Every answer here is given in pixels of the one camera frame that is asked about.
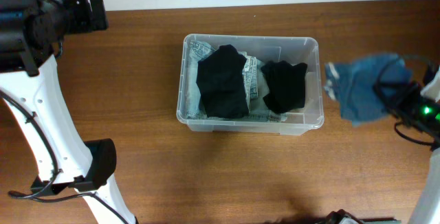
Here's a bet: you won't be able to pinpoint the blue cloth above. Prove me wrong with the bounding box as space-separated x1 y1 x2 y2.
324 53 413 126

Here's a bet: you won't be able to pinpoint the clear plastic storage bin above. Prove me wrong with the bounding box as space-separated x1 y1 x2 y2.
176 34 325 136

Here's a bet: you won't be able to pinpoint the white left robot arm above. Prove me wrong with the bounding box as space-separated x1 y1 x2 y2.
1 0 137 223

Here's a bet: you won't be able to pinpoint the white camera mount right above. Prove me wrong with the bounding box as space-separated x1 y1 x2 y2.
421 66 439 102

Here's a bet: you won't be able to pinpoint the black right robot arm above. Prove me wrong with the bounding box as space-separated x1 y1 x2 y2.
319 114 432 222

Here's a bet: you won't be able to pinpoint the light blue jeans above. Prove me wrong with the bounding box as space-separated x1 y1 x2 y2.
185 41 287 122

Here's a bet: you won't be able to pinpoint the black garment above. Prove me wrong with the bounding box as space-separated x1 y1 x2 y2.
261 60 308 114
196 45 249 119

